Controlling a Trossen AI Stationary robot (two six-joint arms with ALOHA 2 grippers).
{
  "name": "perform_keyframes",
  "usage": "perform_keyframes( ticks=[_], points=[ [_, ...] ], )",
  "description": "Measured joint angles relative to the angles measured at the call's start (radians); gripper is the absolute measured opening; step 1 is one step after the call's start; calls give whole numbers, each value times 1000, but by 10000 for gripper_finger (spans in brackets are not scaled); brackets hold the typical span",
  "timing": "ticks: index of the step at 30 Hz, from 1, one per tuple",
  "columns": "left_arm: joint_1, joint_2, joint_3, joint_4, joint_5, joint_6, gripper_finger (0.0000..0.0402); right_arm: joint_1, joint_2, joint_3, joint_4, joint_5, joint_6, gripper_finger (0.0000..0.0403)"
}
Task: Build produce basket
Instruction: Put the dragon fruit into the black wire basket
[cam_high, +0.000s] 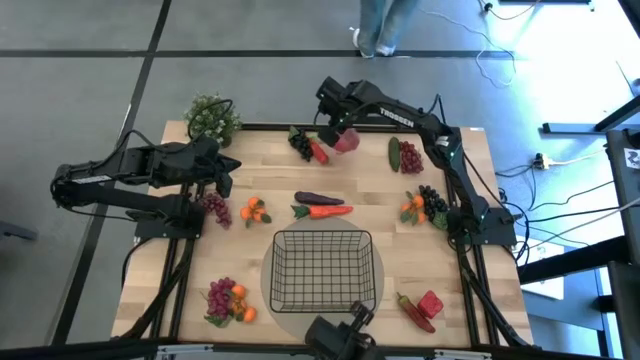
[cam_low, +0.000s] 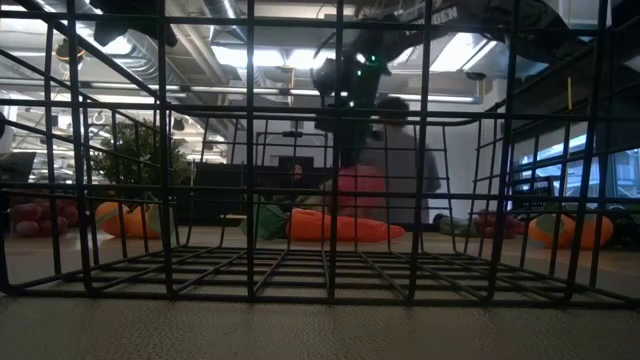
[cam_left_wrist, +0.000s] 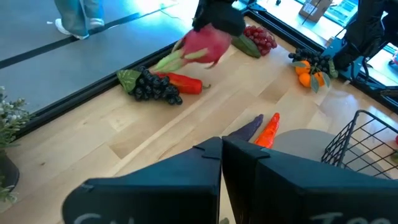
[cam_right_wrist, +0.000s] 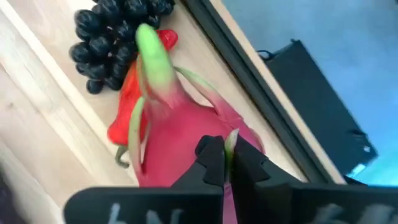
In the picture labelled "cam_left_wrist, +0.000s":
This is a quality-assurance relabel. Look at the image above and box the orange carrot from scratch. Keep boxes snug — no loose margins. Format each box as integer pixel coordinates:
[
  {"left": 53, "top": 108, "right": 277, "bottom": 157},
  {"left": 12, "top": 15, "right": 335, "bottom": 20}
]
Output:
[{"left": 254, "top": 112, "right": 280, "bottom": 149}]

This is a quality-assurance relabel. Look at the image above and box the black wire basket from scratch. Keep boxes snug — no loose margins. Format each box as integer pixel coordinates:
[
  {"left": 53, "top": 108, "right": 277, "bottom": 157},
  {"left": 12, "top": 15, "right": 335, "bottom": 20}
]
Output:
[{"left": 320, "top": 109, "right": 398, "bottom": 180}]

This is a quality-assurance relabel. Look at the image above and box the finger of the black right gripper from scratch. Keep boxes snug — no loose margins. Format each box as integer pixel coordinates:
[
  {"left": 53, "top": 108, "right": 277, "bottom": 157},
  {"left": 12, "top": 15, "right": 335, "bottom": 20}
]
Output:
[
  {"left": 192, "top": 6, "right": 213, "bottom": 32},
  {"left": 223, "top": 12, "right": 247, "bottom": 37}
]

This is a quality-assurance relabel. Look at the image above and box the black grape bunch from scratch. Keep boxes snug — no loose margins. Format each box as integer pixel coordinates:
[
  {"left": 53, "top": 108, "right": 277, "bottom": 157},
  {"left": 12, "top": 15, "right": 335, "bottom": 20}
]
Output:
[
  {"left": 287, "top": 47, "right": 333, "bottom": 74},
  {"left": 116, "top": 65, "right": 183, "bottom": 106}
]

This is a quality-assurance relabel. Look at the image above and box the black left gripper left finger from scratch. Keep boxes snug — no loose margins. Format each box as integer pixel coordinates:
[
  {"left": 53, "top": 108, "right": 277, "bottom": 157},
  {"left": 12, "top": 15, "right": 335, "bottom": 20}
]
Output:
[{"left": 61, "top": 136, "right": 223, "bottom": 224}]

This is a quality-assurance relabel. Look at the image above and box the pink dragon fruit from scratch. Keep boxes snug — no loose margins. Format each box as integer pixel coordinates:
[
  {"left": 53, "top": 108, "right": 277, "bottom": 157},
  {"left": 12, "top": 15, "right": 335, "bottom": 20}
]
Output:
[{"left": 150, "top": 24, "right": 233, "bottom": 74}]

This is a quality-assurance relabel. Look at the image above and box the tangerine cluster with leaves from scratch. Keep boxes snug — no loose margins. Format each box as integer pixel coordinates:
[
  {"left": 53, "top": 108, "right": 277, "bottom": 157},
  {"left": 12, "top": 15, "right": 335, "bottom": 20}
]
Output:
[{"left": 291, "top": 59, "right": 339, "bottom": 94}]

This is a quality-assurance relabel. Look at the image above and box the round grey mat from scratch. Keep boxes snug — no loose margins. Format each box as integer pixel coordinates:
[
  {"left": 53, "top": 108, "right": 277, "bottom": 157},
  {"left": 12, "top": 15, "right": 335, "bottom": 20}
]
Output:
[{"left": 272, "top": 129, "right": 398, "bottom": 181}]

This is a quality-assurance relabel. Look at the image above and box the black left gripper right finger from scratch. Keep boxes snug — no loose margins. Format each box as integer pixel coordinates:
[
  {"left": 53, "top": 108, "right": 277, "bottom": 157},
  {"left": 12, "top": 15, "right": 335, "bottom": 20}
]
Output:
[{"left": 222, "top": 135, "right": 398, "bottom": 224}]

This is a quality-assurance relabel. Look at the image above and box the person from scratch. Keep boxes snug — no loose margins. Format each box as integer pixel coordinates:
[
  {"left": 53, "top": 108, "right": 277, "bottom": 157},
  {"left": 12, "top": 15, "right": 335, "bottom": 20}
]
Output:
[{"left": 53, "top": 0, "right": 105, "bottom": 40}]

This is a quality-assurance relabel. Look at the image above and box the cardboard box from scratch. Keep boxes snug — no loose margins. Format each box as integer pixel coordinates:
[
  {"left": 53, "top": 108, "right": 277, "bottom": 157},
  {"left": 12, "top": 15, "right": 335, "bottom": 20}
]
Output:
[{"left": 298, "top": 0, "right": 333, "bottom": 23}]

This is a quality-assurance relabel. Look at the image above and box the long red pepper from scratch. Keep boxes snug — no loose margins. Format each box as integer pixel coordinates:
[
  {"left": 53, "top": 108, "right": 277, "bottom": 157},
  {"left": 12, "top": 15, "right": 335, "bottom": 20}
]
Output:
[{"left": 155, "top": 72, "right": 212, "bottom": 96}]

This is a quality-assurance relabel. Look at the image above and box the black aluminium table frame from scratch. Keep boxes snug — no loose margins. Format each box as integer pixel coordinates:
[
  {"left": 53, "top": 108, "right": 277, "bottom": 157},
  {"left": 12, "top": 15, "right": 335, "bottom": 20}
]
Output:
[{"left": 14, "top": 2, "right": 398, "bottom": 139}]

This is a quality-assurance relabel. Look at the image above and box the red grape bunch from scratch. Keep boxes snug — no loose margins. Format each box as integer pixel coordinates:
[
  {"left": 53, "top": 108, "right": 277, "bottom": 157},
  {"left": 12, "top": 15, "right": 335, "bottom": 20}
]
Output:
[{"left": 243, "top": 25, "right": 278, "bottom": 57}]

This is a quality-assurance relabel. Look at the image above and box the dark green pepper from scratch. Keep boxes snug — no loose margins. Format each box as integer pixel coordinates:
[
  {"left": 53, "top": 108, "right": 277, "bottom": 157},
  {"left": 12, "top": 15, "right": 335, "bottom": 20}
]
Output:
[{"left": 230, "top": 33, "right": 262, "bottom": 59}]

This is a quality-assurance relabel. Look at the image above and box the small potted plant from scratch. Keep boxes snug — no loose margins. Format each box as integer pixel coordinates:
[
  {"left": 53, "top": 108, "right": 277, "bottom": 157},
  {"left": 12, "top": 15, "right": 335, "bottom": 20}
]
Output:
[{"left": 0, "top": 86, "right": 32, "bottom": 205}]

